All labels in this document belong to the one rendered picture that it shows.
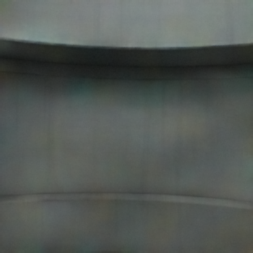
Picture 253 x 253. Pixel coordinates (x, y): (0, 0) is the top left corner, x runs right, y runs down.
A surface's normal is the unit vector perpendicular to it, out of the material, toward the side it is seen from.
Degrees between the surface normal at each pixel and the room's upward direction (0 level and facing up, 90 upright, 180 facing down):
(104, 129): 90
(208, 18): 90
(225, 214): 90
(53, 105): 90
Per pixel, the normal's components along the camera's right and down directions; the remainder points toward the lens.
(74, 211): 0.13, -0.02
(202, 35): -0.18, -0.03
